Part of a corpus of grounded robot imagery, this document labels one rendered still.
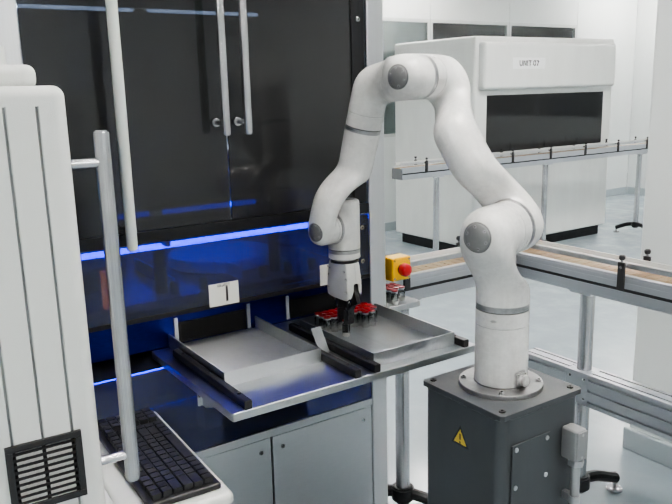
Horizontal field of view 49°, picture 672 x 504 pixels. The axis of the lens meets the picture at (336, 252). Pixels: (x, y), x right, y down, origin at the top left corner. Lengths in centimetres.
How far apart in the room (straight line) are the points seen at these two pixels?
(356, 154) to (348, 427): 88
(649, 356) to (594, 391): 62
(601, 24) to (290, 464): 894
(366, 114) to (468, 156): 30
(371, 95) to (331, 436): 104
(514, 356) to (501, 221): 32
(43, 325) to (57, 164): 25
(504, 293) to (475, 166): 28
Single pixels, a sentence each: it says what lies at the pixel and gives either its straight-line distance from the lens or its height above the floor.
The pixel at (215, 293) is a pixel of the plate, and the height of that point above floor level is 103.
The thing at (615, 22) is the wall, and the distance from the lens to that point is 1077.
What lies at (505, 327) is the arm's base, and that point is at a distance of 166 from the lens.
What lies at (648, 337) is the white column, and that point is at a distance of 327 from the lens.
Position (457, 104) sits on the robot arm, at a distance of 170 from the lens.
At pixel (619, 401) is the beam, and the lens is 267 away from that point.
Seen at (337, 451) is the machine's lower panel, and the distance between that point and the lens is 231.
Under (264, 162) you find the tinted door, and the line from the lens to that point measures 196.
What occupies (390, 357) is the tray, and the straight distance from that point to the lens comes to 181.
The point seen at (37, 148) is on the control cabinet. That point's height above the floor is 146.
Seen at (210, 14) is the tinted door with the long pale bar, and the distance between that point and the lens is 190.
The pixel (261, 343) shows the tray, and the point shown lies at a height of 88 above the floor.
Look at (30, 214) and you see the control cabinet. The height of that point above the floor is 136.
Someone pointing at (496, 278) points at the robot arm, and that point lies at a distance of 162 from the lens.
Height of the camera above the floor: 153
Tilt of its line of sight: 12 degrees down
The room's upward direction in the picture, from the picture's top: 1 degrees counter-clockwise
